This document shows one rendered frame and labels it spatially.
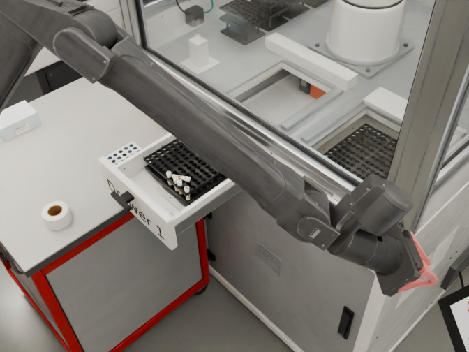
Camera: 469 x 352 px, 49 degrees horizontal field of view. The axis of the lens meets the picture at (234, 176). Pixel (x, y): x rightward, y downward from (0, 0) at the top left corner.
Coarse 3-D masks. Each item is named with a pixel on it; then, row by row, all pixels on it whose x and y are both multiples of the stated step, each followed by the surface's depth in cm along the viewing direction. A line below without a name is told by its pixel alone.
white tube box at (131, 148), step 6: (132, 144) 153; (120, 150) 151; (126, 150) 151; (132, 150) 151; (138, 150) 151; (108, 156) 149; (114, 156) 149; (120, 156) 149; (126, 156) 149; (114, 162) 149
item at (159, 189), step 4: (156, 188) 133; (160, 188) 133; (160, 192) 132; (164, 192) 132; (164, 196) 132; (168, 196) 131; (168, 200) 131; (172, 200) 130; (176, 200) 130; (172, 204) 130; (176, 204) 129; (180, 204) 129; (176, 208) 130; (180, 208) 128
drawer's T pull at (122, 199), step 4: (112, 192) 124; (128, 192) 124; (112, 196) 124; (116, 196) 123; (120, 196) 123; (124, 196) 123; (128, 196) 123; (132, 196) 123; (116, 200) 123; (120, 200) 122; (124, 200) 122; (128, 200) 123; (120, 204) 122; (124, 204) 121; (124, 208) 121; (128, 208) 121
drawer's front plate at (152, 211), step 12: (108, 168) 127; (120, 180) 125; (120, 192) 130; (132, 192) 123; (144, 204) 120; (156, 204) 119; (144, 216) 125; (156, 216) 118; (168, 216) 116; (156, 228) 123; (168, 228) 117; (168, 240) 121
